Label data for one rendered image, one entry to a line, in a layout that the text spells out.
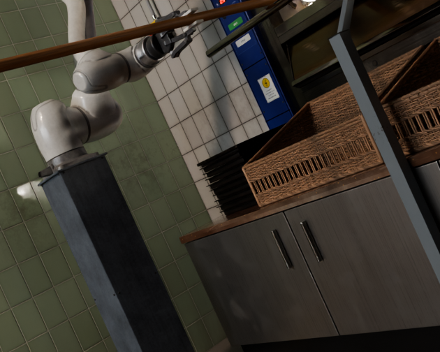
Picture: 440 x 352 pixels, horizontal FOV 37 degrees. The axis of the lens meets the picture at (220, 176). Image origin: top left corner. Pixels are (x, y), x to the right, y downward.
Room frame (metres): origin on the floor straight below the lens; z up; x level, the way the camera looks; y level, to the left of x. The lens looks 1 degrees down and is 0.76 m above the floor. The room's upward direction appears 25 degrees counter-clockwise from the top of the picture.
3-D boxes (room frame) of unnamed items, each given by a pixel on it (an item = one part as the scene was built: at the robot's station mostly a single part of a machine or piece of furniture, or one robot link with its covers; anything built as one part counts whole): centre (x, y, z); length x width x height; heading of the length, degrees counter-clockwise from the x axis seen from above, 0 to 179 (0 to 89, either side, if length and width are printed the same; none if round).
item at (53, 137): (2.56, 0.50, 1.17); 0.18 x 0.16 x 0.22; 136
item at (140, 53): (2.13, 0.03, 1.20); 0.09 x 0.06 x 0.09; 130
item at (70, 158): (2.54, 0.52, 1.03); 0.22 x 0.18 x 0.06; 128
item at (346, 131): (2.23, -0.44, 0.72); 0.56 x 0.49 x 0.28; 41
